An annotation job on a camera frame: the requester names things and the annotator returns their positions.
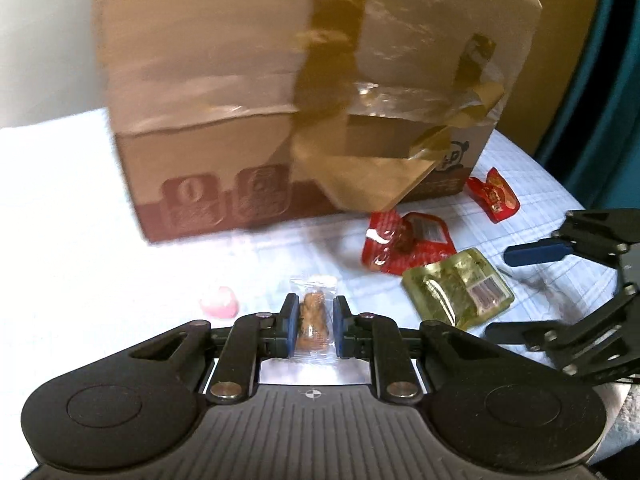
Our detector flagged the teal curtain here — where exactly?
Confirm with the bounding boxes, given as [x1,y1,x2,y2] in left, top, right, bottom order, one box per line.
[537,0,640,196]

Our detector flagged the small pink candy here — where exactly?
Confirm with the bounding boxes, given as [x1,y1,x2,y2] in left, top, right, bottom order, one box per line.
[199,286,240,318]

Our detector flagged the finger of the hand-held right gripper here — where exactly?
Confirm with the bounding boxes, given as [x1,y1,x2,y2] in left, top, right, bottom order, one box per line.
[485,285,640,383]
[504,208,640,267]

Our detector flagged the yellow-green clear snack packet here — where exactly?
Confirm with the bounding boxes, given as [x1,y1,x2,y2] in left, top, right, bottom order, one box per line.
[401,248,516,331]

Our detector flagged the taped cardboard box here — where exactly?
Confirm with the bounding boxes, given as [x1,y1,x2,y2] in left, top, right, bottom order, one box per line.
[95,0,543,246]

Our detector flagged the clear packet of brown snack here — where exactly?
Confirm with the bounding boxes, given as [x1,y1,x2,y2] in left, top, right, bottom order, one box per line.
[290,275,338,361]

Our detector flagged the brown wooden board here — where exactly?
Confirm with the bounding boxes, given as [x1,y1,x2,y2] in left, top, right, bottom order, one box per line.
[492,0,603,161]

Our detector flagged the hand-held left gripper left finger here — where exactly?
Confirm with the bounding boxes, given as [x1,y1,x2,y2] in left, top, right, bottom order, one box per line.
[129,293,301,405]

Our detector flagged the crumpled red snack packet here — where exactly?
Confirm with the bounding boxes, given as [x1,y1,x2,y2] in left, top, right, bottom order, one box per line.
[361,210,457,277]

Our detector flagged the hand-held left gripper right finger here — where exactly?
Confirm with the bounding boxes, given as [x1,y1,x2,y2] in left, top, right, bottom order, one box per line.
[333,295,502,405]

